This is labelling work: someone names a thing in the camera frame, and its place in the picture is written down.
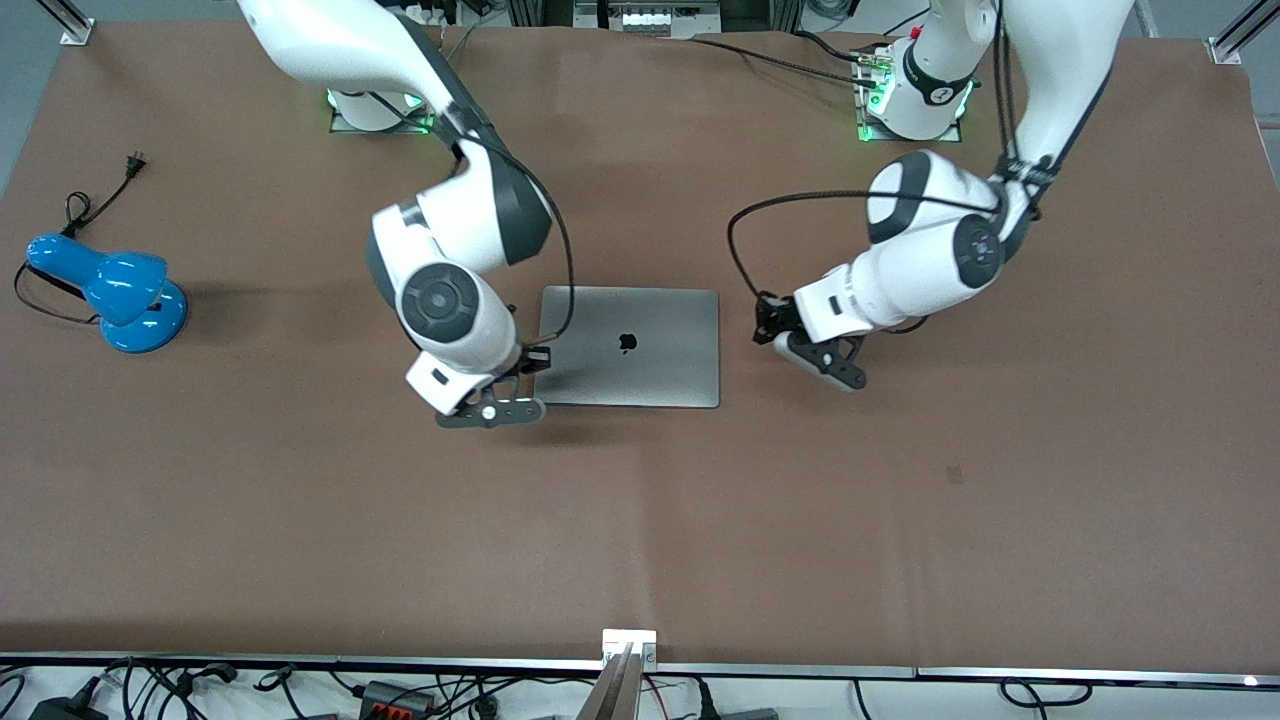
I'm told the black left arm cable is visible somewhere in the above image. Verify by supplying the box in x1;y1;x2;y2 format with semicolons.
727;190;1006;306

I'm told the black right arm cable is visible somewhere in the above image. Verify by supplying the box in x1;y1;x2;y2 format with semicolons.
370;90;577;351

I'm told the black tangled cable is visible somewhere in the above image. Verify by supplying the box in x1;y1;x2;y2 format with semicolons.
100;655;241;720

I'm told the orange black connector block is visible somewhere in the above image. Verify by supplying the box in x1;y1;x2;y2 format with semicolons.
358;680;438;717

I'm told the thick black cable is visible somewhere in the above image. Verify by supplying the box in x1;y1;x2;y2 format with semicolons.
793;28;866;66

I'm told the brown table cover sheet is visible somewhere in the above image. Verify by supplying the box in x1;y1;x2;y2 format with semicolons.
0;20;1280;673

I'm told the black power adapter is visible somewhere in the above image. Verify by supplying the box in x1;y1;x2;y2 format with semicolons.
28;695;109;720

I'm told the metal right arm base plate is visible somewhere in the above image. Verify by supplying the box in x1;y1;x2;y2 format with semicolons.
328;88;436;134

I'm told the metal table edge strip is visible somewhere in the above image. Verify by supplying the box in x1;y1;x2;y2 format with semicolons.
0;652;1280;689

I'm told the grey laptop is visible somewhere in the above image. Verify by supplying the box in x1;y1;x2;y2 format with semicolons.
538;286;721;409

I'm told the white mounting bracket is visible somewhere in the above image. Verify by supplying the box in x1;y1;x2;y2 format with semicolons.
602;628;658;669

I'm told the blue desk lamp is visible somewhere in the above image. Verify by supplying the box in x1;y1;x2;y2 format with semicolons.
25;233;189;354

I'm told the aluminium camera mount bar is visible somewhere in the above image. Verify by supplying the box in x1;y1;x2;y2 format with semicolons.
575;645;646;720

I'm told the black lamp power cable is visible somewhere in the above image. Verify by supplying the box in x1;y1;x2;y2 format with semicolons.
13;152;149;326

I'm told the aluminium frame profile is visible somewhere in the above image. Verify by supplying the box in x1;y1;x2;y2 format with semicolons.
1205;0;1280;66
35;0;96;46

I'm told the white power strip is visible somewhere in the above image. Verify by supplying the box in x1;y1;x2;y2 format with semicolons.
575;0;723;39

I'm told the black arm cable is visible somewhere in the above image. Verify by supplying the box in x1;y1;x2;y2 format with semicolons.
727;190;1006;306
370;90;577;351

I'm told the braided black table cable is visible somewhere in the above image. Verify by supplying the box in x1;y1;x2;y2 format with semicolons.
690;30;881;91

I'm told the black looped cable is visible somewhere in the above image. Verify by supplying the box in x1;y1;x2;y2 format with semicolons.
1000;678;1093;707

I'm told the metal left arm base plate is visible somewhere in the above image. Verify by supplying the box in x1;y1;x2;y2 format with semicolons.
855;40;969;143

